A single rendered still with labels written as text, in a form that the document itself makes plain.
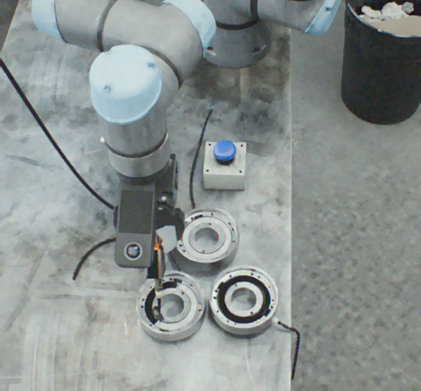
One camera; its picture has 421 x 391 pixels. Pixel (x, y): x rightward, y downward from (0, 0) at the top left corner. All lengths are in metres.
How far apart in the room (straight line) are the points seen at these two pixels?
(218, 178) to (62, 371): 0.40
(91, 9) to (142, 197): 0.23
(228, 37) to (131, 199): 0.59
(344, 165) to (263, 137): 1.00
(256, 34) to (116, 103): 0.70
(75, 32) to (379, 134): 1.63
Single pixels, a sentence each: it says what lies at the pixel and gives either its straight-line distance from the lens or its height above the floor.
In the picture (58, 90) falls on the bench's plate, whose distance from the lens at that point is 1.42.
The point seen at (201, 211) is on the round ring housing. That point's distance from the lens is 1.16.
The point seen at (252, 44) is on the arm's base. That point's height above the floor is 0.85.
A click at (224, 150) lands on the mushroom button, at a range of 1.18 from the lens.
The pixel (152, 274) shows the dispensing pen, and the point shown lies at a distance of 1.01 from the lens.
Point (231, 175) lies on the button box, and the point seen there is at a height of 0.84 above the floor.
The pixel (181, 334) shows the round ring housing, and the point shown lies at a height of 0.83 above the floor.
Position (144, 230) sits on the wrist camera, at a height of 1.08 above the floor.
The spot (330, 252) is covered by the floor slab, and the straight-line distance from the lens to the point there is 2.09.
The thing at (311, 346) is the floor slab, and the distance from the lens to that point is 1.96.
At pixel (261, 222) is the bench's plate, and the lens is 1.18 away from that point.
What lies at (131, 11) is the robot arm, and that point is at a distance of 0.83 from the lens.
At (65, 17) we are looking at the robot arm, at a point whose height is 1.25.
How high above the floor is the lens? 1.80
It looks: 54 degrees down
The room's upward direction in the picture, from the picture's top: 3 degrees counter-clockwise
